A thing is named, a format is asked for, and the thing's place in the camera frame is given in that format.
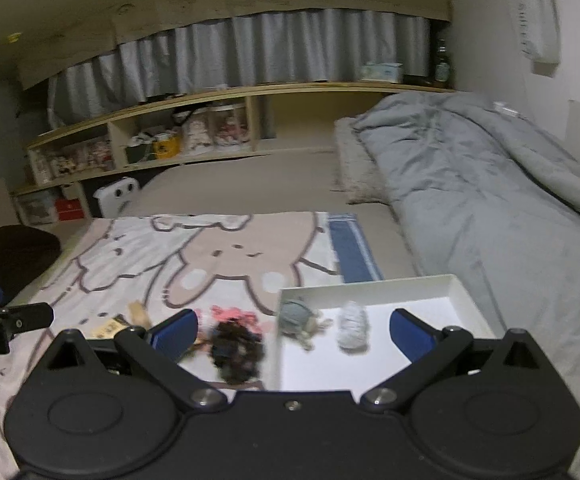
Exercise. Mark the yellow ceiling light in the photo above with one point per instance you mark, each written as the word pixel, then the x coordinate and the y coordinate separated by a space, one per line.
pixel 15 38

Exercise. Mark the doll in clear jar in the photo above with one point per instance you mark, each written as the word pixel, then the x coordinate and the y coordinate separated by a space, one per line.
pixel 230 127
pixel 196 132

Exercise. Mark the white appliance with two holes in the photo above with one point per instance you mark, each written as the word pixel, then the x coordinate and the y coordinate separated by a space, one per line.
pixel 116 196

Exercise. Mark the small wooden block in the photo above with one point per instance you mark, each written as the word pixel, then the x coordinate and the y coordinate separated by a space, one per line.
pixel 139 314

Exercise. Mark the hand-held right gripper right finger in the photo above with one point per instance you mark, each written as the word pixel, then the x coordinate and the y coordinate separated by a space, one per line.
pixel 409 336

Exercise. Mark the cartoon printed blanket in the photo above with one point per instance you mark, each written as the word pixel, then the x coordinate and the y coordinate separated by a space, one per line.
pixel 130 260

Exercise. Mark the pink and white crochet toy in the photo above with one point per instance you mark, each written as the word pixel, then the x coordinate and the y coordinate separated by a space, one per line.
pixel 230 314

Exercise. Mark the long wooden shelf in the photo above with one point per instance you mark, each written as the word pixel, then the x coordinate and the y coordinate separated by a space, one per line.
pixel 265 95

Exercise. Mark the grey crochet toy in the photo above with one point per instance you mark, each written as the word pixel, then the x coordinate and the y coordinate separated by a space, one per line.
pixel 296 315

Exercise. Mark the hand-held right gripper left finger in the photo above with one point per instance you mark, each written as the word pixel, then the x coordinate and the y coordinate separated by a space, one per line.
pixel 176 334

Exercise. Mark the grey curtain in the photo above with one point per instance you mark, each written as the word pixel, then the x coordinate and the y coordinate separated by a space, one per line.
pixel 270 50

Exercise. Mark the dark glass bottle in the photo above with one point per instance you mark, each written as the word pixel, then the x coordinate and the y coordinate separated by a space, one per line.
pixel 442 62

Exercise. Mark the blue striped towel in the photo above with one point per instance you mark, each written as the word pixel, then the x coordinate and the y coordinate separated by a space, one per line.
pixel 352 247

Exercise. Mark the dark brown cushion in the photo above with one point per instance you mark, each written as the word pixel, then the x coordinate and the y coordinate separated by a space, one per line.
pixel 12 257

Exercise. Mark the fuzzy beige pillow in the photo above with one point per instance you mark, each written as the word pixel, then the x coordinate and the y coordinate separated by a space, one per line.
pixel 362 170

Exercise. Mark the grey duvet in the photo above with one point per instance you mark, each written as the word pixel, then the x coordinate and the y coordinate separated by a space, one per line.
pixel 479 195

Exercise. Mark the white air conditioner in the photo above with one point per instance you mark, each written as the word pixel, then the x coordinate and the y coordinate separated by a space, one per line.
pixel 537 15

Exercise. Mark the red box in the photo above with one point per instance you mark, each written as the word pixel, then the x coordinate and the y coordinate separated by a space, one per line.
pixel 71 210

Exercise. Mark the white rectangular tray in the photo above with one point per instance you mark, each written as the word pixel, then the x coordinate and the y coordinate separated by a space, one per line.
pixel 399 310

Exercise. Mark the yellow bucket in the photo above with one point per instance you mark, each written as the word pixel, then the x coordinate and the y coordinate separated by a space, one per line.
pixel 166 146

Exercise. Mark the row of small figurines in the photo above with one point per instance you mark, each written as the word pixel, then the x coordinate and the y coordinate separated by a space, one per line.
pixel 77 160

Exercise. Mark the tissue box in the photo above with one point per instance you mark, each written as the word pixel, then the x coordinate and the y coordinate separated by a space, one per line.
pixel 380 72

